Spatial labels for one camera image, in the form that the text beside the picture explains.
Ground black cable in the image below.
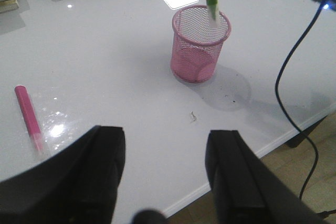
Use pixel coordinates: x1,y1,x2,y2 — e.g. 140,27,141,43
275,0,336,216

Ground pink mesh pen holder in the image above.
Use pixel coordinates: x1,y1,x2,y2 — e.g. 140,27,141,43
170,5,232,83

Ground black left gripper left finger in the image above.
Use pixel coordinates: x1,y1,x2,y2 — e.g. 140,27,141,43
1,126,125,223

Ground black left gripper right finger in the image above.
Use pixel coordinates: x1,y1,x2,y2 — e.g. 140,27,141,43
205,130,325,223

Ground pink highlighter pen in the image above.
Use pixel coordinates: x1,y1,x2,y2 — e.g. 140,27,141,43
14,85,44,156

